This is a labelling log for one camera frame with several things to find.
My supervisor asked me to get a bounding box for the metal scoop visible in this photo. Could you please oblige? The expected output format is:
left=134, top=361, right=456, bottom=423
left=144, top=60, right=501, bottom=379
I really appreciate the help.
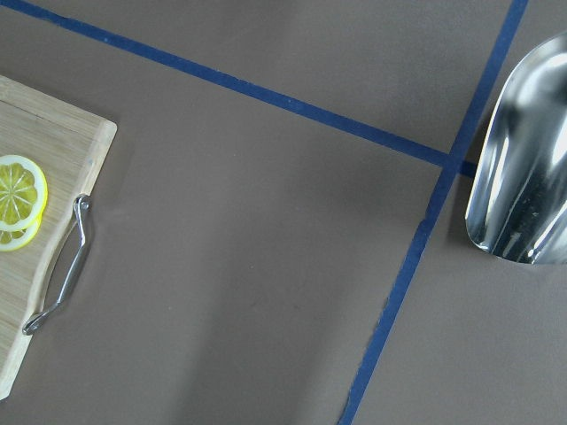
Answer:
left=465, top=33, right=566, bottom=265

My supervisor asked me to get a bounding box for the wooden cutting board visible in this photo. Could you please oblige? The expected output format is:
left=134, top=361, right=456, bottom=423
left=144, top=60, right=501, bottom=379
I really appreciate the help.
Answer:
left=1, top=77, right=117, bottom=398

